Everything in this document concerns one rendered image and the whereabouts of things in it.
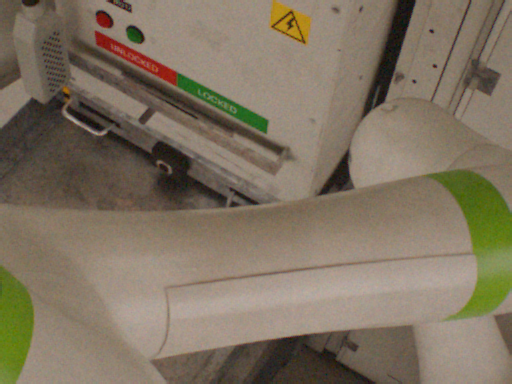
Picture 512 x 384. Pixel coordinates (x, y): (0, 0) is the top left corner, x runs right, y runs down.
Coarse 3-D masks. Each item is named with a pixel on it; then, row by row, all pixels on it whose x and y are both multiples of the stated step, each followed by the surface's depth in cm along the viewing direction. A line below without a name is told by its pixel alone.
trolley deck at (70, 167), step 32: (64, 128) 139; (96, 128) 139; (32, 160) 135; (64, 160) 135; (96, 160) 135; (128, 160) 135; (0, 192) 130; (32, 192) 131; (64, 192) 131; (96, 192) 131; (128, 192) 131; (160, 192) 131; (192, 192) 132; (192, 352) 114; (256, 352) 114
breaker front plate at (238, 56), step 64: (64, 0) 118; (128, 0) 108; (192, 0) 100; (256, 0) 93; (320, 0) 87; (128, 64) 120; (192, 64) 110; (256, 64) 102; (320, 64) 94; (320, 128) 103
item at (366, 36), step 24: (360, 0) 86; (384, 0) 98; (360, 24) 92; (384, 24) 106; (360, 48) 99; (384, 48) 115; (336, 72) 94; (360, 72) 107; (336, 96) 99; (360, 96) 116; (336, 120) 107; (360, 120) 127; (336, 144) 117; (312, 192) 119
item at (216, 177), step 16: (64, 96) 138; (80, 96) 134; (96, 96) 133; (96, 112) 135; (112, 112) 132; (128, 128) 132; (144, 128) 130; (144, 144) 133; (176, 144) 128; (192, 160) 127; (208, 160) 126; (192, 176) 131; (208, 176) 128; (224, 176) 125; (224, 192) 128; (240, 192) 125; (256, 192) 123
